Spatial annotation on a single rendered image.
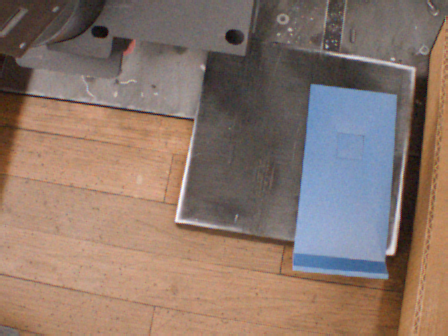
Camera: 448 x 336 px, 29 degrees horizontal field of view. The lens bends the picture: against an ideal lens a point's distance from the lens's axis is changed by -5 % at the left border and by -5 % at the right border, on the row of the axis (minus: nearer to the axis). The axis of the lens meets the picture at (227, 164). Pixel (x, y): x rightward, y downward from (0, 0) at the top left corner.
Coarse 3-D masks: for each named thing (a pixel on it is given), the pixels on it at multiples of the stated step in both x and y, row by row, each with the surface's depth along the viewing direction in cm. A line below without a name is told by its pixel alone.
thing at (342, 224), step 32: (320, 96) 71; (352, 96) 71; (384, 96) 71; (320, 128) 70; (352, 128) 70; (384, 128) 70; (320, 160) 69; (352, 160) 69; (384, 160) 69; (320, 192) 69; (352, 192) 69; (384, 192) 68; (320, 224) 68; (352, 224) 68; (384, 224) 68; (320, 256) 67; (352, 256) 67; (384, 256) 67
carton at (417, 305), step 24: (432, 48) 73; (432, 72) 71; (432, 96) 70; (432, 120) 68; (432, 144) 66; (432, 168) 64; (432, 192) 64; (432, 216) 63; (432, 240) 69; (408, 264) 68; (432, 264) 69; (408, 288) 66; (432, 288) 68; (408, 312) 64; (432, 312) 67
